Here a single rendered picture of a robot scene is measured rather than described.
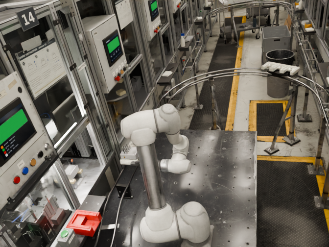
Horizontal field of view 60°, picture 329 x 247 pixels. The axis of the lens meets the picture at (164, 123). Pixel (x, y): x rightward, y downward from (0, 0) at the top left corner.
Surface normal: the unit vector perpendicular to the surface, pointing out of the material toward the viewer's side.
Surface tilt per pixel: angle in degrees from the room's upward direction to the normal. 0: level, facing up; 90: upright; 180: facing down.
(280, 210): 0
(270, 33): 89
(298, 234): 0
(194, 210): 6
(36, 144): 90
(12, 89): 90
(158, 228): 63
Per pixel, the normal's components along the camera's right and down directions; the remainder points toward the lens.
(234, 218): -0.16, -0.83
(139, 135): -0.07, 0.27
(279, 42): -0.22, 0.58
